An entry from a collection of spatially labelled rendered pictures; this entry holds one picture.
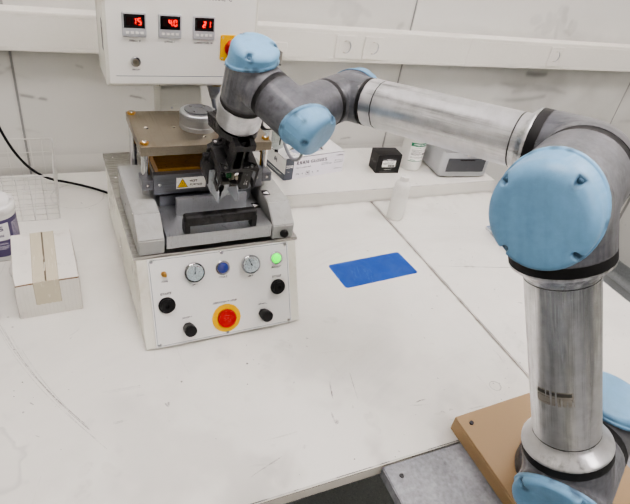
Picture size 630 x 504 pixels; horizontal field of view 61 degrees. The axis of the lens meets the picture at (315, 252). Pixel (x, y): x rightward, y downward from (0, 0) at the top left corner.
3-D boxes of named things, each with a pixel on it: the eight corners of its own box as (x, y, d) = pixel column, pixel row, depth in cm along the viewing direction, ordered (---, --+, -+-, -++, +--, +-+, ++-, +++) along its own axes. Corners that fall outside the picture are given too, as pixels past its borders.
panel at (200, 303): (156, 348, 108) (146, 259, 104) (291, 321, 121) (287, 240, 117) (157, 352, 106) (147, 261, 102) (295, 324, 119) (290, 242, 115)
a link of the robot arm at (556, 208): (628, 489, 78) (640, 120, 57) (600, 571, 69) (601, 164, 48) (544, 459, 86) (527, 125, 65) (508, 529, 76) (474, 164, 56)
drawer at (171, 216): (139, 181, 126) (138, 151, 122) (229, 174, 135) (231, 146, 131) (166, 252, 105) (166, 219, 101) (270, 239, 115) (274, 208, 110)
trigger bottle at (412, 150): (392, 161, 190) (410, 93, 176) (411, 160, 194) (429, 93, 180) (406, 172, 184) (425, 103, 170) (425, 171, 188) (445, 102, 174)
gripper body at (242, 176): (214, 194, 95) (223, 145, 85) (202, 159, 99) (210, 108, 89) (254, 190, 98) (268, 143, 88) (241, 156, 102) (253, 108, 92)
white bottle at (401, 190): (403, 222, 166) (415, 180, 157) (388, 220, 165) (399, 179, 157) (400, 213, 170) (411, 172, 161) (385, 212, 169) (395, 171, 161)
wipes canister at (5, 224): (-17, 243, 128) (-31, 188, 119) (24, 239, 131) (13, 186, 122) (-20, 264, 121) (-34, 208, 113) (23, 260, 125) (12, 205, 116)
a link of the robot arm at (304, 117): (359, 105, 80) (308, 62, 83) (312, 125, 73) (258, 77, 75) (340, 144, 86) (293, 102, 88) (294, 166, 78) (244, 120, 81)
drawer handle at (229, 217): (182, 229, 106) (182, 212, 104) (253, 221, 112) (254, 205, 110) (184, 234, 105) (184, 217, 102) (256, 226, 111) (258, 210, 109)
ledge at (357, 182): (244, 164, 182) (245, 152, 179) (445, 154, 215) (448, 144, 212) (272, 209, 160) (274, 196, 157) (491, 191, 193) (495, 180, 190)
